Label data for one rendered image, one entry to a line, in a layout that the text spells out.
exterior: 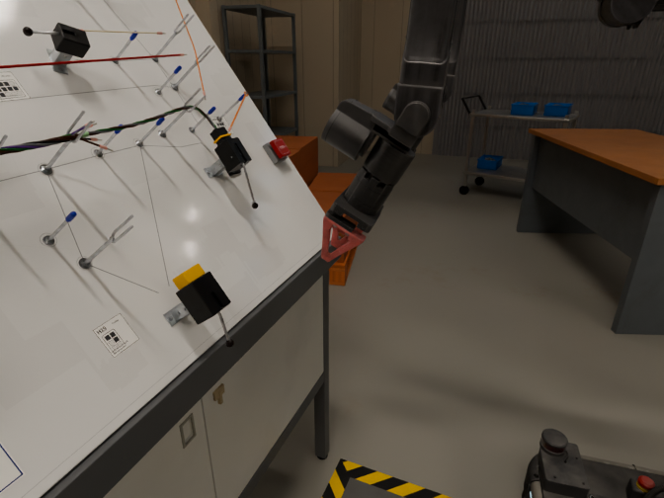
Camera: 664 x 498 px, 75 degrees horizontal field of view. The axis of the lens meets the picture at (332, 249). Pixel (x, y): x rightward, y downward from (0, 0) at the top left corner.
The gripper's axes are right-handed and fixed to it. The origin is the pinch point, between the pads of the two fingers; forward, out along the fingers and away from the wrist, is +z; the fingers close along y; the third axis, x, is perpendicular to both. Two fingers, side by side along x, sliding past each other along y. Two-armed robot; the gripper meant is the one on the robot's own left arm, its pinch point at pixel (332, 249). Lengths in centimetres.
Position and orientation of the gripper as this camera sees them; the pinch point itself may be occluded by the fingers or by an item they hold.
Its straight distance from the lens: 70.0
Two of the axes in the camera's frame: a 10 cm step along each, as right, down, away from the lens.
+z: -4.7, 7.4, 4.7
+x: 8.4, 5.5, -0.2
